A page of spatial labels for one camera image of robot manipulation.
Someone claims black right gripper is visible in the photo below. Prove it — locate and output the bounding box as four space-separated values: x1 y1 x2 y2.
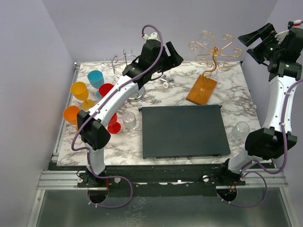
239 23 283 64

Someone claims gold wire wooden-base rack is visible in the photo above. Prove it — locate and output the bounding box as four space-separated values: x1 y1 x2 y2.
186 32 243 105

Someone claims clear ribbed wine glass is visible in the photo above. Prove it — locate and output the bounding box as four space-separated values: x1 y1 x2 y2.
122 112 136 130

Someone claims blue plastic wine glass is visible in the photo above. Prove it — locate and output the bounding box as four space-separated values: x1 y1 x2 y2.
87 70 104 99

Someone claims red plastic wine glass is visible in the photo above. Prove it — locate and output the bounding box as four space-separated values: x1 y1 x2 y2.
107 113 121 134

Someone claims yellow plastic wine glass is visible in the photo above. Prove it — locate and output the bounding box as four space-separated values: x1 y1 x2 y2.
70 81 95 110

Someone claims orange plastic wine glass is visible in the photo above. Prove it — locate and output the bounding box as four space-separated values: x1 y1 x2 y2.
62 105 80 131

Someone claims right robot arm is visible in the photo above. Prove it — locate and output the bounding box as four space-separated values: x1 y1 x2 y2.
218 20 303 185

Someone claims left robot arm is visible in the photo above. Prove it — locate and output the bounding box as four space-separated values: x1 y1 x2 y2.
76 39 184 187

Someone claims chrome wine glass rack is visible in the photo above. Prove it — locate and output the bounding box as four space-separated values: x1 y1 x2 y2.
104 49 146 102

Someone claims small chrome metal fitting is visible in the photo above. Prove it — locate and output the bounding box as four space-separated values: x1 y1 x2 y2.
160 75 175 83

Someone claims dark grey flat box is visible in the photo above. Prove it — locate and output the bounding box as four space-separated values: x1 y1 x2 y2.
139 105 231 159

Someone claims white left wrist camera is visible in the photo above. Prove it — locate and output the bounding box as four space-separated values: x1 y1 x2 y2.
142 32 160 41

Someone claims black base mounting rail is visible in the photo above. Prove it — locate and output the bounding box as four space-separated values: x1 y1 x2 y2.
78 164 245 197

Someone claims aluminium extrusion rail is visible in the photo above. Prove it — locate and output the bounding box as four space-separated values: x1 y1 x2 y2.
37 169 82 190

